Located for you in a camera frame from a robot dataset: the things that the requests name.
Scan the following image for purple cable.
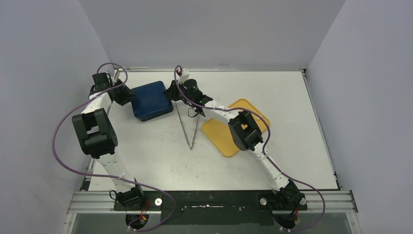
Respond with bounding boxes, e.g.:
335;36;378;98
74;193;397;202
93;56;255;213
174;65;326;232
52;62;176;233

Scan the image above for yellow plastic tray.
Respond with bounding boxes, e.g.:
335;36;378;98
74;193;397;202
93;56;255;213
202;98;271;157

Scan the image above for blue box lid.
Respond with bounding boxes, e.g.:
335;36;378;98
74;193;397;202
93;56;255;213
131;81;173;118

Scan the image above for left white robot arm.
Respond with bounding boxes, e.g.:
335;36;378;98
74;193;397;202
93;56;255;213
72;73;147;210

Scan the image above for metal tongs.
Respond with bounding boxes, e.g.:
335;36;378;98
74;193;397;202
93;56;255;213
174;102;200;150

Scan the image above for aluminium rail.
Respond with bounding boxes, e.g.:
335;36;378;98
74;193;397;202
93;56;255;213
68;191;358;214

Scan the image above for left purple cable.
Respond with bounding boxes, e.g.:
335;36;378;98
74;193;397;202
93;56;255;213
52;62;176;233

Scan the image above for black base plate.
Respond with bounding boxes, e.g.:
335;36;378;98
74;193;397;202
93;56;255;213
113;190;308;226

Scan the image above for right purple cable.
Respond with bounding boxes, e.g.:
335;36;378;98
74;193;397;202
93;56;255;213
174;65;326;232

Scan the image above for blue chocolate box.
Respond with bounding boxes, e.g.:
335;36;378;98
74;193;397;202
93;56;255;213
138;107;173;122

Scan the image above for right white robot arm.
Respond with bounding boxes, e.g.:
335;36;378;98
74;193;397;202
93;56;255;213
164;79;306;209

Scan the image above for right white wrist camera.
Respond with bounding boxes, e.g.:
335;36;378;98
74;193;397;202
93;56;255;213
177;68;190;84

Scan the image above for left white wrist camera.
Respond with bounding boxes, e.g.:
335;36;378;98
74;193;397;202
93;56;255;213
112;70;119;82

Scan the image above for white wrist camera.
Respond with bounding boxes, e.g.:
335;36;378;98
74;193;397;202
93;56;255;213
112;70;119;82
177;68;190;84

